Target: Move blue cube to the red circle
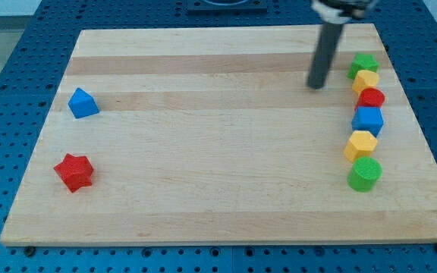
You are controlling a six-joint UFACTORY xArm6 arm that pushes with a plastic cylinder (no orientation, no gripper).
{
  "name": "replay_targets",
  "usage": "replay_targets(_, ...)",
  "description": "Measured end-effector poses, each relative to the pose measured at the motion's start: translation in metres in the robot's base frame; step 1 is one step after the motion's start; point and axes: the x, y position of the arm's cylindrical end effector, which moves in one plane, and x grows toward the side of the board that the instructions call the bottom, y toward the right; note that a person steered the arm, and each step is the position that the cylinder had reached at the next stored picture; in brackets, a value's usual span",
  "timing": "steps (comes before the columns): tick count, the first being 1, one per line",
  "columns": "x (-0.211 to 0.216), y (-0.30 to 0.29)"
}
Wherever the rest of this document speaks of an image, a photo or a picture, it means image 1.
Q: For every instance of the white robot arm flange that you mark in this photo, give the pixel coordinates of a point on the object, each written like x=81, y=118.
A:
x=341, y=11

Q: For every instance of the blue cube block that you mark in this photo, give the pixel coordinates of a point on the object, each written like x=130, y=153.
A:
x=369, y=119

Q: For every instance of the wooden board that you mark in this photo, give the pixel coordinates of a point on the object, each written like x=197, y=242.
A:
x=211, y=136

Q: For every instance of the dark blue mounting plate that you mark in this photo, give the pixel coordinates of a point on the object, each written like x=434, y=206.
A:
x=225, y=6

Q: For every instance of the blue triangular block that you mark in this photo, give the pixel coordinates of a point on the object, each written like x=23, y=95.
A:
x=82, y=104

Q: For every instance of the yellow hexagon block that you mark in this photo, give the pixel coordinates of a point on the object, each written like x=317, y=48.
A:
x=360, y=144

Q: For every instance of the red star block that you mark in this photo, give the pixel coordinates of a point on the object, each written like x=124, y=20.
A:
x=75, y=172

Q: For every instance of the green cylinder block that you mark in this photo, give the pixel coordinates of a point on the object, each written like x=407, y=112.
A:
x=364, y=174

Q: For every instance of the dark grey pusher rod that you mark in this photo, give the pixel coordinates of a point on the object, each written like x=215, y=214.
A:
x=326, y=48

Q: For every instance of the red cylinder block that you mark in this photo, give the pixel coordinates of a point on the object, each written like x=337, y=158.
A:
x=370, y=97

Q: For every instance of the yellow heart block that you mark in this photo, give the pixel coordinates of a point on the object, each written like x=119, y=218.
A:
x=364, y=79

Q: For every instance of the green star block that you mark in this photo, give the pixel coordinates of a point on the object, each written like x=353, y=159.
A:
x=362, y=62

